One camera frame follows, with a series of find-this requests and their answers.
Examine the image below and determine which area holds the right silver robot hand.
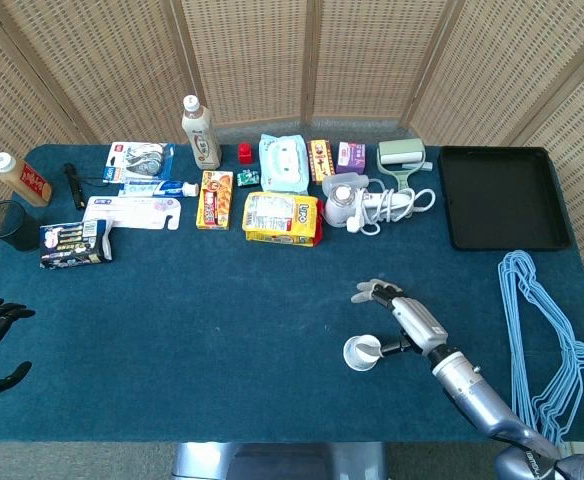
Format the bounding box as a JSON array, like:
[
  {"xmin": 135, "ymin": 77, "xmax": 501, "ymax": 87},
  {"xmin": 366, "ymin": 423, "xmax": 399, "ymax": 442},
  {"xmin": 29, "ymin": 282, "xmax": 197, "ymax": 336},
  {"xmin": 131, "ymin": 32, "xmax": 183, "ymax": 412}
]
[{"xmin": 350, "ymin": 278, "xmax": 449, "ymax": 357}]

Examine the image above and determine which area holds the white floral paper cup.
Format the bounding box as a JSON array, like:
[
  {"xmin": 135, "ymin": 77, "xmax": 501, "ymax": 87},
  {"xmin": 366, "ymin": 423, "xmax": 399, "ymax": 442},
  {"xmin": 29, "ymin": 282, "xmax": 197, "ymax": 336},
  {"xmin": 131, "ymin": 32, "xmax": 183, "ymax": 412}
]
[{"xmin": 342, "ymin": 334, "xmax": 381, "ymax": 372}]

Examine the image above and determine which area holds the black mesh pen cup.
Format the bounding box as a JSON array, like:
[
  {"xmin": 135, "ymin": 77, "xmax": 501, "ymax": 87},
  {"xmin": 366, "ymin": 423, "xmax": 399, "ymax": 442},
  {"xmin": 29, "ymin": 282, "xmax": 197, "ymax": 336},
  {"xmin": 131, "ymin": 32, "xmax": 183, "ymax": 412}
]
[{"xmin": 0, "ymin": 199, "xmax": 42, "ymax": 252}]

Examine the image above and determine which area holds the black plastic tray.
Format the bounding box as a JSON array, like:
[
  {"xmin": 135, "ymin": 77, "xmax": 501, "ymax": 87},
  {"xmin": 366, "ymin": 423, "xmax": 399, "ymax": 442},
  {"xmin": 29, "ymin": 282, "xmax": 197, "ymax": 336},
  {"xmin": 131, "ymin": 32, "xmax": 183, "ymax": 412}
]
[{"xmin": 437, "ymin": 145, "xmax": 572, "ymax": 252}]

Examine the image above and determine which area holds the dark blue snack packet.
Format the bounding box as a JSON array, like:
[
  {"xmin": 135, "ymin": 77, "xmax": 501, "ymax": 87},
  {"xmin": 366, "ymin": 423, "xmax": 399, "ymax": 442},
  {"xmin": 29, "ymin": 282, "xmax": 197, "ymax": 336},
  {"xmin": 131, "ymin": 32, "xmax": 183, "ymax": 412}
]
[{"xmin": 39, "ymin": 218, "xmax": 114, "ymax": 270}]

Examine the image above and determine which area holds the green lint roller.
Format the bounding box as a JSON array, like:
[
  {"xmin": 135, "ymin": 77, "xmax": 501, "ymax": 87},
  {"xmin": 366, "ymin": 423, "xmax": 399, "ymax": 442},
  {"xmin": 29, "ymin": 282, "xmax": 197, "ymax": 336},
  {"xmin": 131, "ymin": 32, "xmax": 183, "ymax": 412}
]
[{"xmin": 376, "ymin": 138, "xmax": 433, "ymax": 190}]

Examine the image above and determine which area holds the yellow Lipo snack bag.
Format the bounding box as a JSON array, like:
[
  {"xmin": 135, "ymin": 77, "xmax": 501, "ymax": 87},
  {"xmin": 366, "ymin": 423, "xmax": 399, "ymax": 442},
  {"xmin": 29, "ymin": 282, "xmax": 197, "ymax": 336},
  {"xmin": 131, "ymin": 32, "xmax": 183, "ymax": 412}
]
[{"xmin": 241, "ymin": 191, "xmax": 324, "ymax": 248}]

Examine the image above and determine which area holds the small purple box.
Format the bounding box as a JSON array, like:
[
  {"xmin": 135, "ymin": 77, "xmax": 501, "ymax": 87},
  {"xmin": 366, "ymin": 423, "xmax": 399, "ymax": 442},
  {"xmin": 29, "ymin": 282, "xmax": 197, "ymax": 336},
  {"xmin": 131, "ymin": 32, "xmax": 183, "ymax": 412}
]
[{"xmin": 336, "ymin": 141, "xmax": 367, "ymax": 175}]

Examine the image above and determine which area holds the brown bottle with red label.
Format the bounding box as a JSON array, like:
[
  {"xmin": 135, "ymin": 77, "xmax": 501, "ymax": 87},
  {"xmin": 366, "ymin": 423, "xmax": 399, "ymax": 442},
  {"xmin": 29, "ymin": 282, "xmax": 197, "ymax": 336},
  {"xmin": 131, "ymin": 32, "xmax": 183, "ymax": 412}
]
[{"xmin": 0, "ymin": 152, "xmax": 53, "ymax": 208}]

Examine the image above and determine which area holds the narrow red yellow box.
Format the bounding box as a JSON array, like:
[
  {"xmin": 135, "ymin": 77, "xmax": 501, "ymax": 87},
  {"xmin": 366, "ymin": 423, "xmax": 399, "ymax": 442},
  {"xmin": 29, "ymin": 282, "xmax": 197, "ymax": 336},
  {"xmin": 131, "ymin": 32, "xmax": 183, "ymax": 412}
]
[{"xmin": 309, "ymin": 139, "xmax": 337, "ymax": 185}]

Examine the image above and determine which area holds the silver-blue robot torso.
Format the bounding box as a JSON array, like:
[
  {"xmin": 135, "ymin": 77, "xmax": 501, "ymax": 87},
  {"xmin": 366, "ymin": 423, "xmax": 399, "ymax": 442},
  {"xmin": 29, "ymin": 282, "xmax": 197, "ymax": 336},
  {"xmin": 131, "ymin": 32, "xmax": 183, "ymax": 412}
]
[{"xmin": 170, "ymin": 441, "xmax": 388, "ymax": 480}]

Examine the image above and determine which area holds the light blue wet wipes pack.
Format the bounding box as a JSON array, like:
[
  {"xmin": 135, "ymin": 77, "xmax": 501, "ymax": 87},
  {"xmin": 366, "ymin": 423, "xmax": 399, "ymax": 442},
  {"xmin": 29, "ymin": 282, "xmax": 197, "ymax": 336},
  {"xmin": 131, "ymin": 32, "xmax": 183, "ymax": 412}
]
[{"xmin": 258, "ymin": 132, "xmax": 310, "ymax": 195}]

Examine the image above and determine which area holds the white toothbrush card package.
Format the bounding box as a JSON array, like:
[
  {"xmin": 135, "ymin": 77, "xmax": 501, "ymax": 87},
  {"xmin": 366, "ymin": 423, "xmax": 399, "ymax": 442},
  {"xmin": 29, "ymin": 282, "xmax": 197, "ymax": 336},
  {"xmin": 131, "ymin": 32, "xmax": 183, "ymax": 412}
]
[{"xmin": 82, "ymin": 195, "xmax": 182, "ymax": 231}]

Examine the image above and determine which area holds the blue carpet table cloth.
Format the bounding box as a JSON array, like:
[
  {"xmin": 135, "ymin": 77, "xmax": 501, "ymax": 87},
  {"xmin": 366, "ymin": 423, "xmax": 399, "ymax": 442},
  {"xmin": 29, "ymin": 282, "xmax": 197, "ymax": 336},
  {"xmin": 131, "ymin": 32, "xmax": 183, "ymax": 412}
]
[{"xmin": 0, "ymin": 143, "xmax": 584, "ymax": 444}]

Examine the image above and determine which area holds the yellow orange food box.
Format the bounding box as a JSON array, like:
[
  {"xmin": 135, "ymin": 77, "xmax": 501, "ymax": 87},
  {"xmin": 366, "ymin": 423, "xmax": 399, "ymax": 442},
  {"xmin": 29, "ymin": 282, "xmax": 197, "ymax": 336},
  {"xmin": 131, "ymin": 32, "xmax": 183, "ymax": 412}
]
[{"xmin": 195, "ymin": 170, "xmax": 235, "ymax": 231}]

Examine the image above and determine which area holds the blue white toothpaste tube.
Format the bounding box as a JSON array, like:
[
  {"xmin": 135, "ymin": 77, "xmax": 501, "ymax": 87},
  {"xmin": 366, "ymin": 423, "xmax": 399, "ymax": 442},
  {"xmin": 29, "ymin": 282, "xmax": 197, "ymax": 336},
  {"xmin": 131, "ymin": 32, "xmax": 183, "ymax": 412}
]
[{"xmin": 117, "ymin": 179, "xmax": 200, "ymax": 199}]

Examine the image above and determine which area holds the clear blister pack red label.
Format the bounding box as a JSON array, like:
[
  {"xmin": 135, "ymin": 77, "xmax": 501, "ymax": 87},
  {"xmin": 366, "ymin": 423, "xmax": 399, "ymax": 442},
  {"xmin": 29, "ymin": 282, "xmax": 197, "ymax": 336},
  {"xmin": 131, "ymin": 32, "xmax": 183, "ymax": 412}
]
[{"xmin": 102, "ymin": 141, "xmax": 177, "ymax": 182}]

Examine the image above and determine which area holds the milk tea bottle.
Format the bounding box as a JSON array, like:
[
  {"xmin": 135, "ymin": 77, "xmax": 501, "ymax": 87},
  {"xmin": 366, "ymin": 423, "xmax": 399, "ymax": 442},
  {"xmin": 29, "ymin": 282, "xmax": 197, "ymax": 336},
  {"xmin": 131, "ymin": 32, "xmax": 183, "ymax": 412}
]
[{"xmin": 180, "ymin": 94, "xmax": 223, "ymax": 170}]

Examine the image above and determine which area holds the wicker folding screen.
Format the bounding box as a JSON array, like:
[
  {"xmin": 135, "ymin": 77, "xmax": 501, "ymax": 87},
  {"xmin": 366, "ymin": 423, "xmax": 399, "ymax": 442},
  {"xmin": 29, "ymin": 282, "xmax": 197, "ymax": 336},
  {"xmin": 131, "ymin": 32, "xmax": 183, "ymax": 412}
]
[{"xmin": 0, "ymin": 0, "xmax": 584, "ymax": 326}]

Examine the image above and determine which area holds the blue wire hangers bundle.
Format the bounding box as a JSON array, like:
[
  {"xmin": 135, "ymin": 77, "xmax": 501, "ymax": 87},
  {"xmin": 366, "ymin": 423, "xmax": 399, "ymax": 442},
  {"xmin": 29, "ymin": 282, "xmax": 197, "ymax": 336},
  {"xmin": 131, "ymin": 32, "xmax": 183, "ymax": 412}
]
[{"xmin": 497, "ymin": 249, "xmax": 584, "ymax": 446}]

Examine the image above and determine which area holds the white power cable with plug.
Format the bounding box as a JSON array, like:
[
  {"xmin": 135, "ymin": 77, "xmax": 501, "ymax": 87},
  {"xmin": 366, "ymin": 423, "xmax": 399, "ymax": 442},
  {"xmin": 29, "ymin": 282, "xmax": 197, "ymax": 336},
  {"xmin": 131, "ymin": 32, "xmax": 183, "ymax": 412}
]
[{"xmin": 346, "ymin": 187, "xmax": 437, "ymax": 237}]

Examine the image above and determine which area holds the white hair dryer with cord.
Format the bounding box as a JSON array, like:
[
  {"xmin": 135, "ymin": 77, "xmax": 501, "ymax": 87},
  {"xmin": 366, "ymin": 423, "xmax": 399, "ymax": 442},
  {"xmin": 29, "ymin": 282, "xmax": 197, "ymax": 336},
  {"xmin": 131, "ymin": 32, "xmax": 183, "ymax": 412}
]
[{"xmin": 321, "ymin": 184, "xmax": 418, "ymax": 232}]

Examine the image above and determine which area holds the black pen with lanyard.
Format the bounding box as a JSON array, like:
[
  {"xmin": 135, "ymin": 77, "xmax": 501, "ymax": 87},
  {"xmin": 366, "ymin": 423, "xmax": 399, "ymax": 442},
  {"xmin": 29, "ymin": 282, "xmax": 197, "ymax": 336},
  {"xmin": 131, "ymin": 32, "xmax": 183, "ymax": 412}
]
[{"xmin": 62, "ymin": 162, "xmax": 106, "ymax": 211}]

